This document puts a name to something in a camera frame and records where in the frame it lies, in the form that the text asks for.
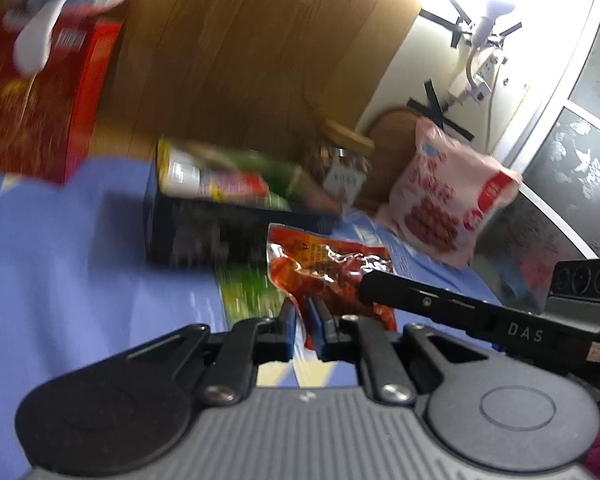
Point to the grey frosted glass door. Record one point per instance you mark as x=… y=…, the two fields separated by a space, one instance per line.
x=575 y=125

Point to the small white bottle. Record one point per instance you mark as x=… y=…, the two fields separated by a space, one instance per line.
x=182 y=172

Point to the red snack packet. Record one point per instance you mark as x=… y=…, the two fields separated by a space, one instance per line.
x=330 y=270

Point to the pale green packet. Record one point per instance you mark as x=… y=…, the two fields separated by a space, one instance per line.
x=247 y=290

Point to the blue printed cloth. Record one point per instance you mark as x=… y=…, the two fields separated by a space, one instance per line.
x=70 y=270

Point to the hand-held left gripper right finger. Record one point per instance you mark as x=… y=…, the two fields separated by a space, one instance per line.
x=314 y=322

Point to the bright green snack packet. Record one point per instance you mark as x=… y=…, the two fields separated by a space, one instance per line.
x=275 y=172

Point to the red cardboard box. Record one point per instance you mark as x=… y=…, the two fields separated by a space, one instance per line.
x=35 y=110

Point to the black tape cross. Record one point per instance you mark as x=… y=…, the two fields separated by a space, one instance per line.
x=455 y=20
x=437 y=110

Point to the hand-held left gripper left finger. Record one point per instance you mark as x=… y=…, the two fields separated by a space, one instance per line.
x=290 y=320

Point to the black cardboard box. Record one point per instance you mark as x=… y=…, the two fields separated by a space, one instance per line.
x=215 y=230

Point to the wooden board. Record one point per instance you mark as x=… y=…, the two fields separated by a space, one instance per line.
x=240 y=60

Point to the pink flat box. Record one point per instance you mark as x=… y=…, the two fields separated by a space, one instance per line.
x=235 y=185

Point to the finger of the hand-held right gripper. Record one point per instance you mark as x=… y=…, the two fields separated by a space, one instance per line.
x=410 y=292

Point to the white power strip with plugs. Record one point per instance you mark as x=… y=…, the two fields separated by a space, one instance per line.
x=472 y=82

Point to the pink snack bag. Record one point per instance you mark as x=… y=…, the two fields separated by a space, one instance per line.
x=445 y=195

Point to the clear nut jar gold lid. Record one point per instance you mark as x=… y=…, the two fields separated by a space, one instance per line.
x=342 y=165

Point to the white wall lamp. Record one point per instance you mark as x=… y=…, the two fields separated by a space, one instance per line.
x=490 y=17

